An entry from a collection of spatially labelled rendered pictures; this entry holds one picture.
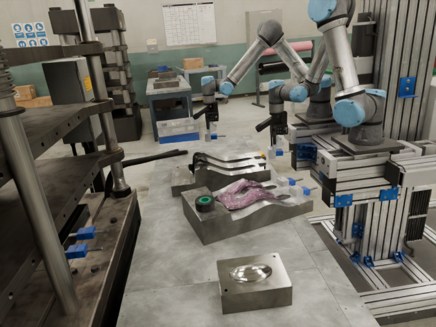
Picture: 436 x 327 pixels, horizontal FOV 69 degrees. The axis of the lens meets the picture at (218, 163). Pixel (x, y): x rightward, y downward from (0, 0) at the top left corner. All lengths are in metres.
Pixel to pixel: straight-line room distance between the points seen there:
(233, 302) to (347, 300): 0.33
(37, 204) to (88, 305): 0.38
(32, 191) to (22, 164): 0.07
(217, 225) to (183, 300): 0.31
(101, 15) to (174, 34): 2.89
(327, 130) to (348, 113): 0.63
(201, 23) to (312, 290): 7.26
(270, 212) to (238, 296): 0.45
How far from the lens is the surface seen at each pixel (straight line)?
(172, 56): 7.85
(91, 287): 1.20
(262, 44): 1.81
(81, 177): 1.39
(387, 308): 1.94
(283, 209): 1.32
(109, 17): 5.23
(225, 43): 8.01
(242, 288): 0.95
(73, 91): 1.71
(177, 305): 1.03
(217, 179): 1.56
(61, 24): 5.34
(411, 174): 1.51
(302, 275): 1.10
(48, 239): 0.98
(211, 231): 1.20
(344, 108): 1.34
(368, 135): 1.49
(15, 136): 0.88
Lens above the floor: 1.53
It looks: 22 degrees down
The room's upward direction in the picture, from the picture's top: 5 degrees counter-clockwise
